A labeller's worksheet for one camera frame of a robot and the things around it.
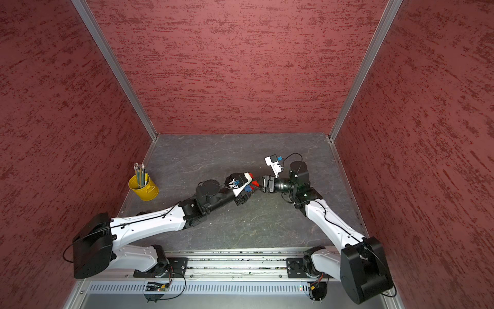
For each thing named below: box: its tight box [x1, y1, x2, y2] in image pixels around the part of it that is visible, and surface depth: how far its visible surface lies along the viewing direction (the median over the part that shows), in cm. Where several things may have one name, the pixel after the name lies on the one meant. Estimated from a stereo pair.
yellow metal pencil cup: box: [128, 174, 160, 202], surface depth 90 cm
